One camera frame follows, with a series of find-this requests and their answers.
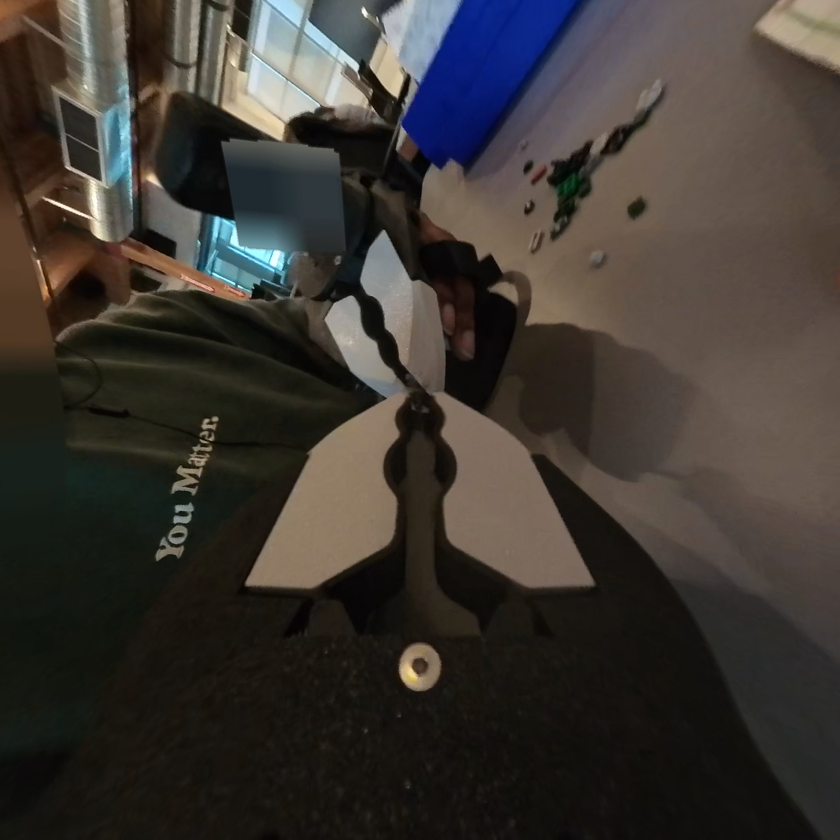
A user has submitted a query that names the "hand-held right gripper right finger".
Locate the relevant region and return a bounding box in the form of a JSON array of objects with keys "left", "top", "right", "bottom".
[{"left": 423, "top": 395, "right": 595, "bottom": 595}]

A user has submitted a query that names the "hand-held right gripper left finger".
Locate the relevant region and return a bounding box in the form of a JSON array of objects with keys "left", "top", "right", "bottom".
[{"left": 246, "top": 394, "right": 421, "bottom": 595}]

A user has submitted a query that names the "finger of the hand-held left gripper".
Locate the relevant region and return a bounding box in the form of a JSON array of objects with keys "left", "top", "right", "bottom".
[
  {"left": 359, "top": 230, "right": 443, "bottom": 391},
  {"left": 323, "top": 297, "right": 418, "bottom": 397}
]

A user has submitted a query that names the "pile of toy bricks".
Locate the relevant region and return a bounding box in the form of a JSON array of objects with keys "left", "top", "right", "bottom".
[{"left": 519, "top": 79, "right": 670, "bottom": 257}]

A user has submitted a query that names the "white instruction booklet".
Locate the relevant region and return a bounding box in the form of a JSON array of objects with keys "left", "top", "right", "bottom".
[{"left": 755, "top": 0, "right": 840, "bottom": 73}]

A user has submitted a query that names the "person's left hand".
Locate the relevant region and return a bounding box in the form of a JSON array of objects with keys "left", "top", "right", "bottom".
[{"left": 420, "top": 214, "right": 483, "bottom": 362}]

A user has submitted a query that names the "white printed sheet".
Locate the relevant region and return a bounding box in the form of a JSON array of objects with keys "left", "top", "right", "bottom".
[{"left": 378, "top": 0, "right": 460, "bottom": 82}]

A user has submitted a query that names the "blue plastic bin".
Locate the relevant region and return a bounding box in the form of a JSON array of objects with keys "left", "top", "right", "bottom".
[{"left": 401, "top": 0, "right": 585, "bottom": 169}]

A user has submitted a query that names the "white ceiling vent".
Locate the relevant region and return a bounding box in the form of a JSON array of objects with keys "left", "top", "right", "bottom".
[{"left": 53, "top": 90, "right": 109, "bottom": 185}]

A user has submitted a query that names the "silver air duct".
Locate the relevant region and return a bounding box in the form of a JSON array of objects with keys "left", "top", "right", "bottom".
[{"left": 53, "top": 0, "right": 237, "bottom": 244}]

